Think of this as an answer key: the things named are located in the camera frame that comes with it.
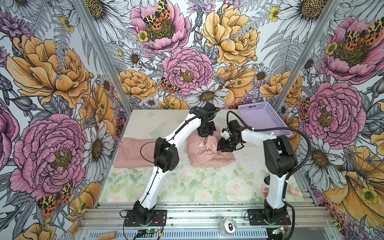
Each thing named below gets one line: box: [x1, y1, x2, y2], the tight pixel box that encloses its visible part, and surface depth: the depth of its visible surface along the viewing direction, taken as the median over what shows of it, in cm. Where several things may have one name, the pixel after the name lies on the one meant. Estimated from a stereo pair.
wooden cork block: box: [98, 231, 118, 240], surface depth 70 cm
